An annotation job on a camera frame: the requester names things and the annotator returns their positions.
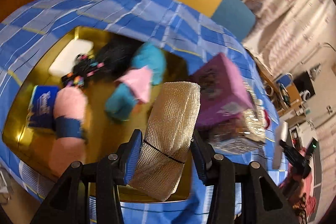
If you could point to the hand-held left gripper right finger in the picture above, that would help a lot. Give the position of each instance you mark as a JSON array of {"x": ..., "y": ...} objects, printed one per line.
[{"x": 199, "y": 161}]

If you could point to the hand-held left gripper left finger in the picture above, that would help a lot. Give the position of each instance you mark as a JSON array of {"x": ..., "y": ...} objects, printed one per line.
[{"x": 134, "y": 155}]

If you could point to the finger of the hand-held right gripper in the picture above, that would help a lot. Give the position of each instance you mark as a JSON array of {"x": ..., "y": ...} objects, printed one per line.
[{"x": 284, "y": 146}]

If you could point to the gold box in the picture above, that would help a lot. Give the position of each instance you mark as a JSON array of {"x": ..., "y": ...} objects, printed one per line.
[{"x": 97, "y": 119}]

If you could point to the cream mesh cloth roll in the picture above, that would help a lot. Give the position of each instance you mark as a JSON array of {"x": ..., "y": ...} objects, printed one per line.
[{"x": 170, "y": 113}]

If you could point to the pink roll with blue band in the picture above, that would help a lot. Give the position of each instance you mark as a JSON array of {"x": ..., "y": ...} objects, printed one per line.
[{"x": 71, "y": 100}]

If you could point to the blue plush toy pink ears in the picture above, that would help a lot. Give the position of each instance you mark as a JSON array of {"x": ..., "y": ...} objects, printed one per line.
[{"x": 152, "y": 58}]

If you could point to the blue tissue pack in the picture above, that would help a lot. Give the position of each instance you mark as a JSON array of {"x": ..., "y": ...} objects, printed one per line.
[{"x": 42, "y": 98}]

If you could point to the white soap bar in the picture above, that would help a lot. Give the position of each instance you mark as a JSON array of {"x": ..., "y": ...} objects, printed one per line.
[{"x": 71, "y": 56}]

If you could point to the red fluffy sock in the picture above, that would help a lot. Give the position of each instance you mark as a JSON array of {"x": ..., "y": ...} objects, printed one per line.
[{"x": 266, "y": 119}]

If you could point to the wooden desk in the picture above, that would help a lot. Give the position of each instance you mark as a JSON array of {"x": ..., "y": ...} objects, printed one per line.
[{"x": 275, "y": 87}]

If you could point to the black monitor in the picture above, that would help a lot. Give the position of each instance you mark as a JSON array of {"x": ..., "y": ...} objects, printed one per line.
[{"x": 304, "y": 83}]

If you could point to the purple box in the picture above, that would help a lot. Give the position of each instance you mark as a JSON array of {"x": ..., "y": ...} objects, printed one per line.
[{"x": 225, "y": 77}]

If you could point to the blue plaid bed sheet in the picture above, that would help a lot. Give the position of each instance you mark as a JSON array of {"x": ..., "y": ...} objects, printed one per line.
[{"x": 157, "y": 16}]

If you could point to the beige curtain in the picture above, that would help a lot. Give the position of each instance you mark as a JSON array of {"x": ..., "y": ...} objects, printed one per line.
[{"x": 288, "y": 3}]

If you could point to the blue chair white frame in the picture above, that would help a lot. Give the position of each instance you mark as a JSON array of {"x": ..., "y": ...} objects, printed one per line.
[{"x": 284, "y": 80}]

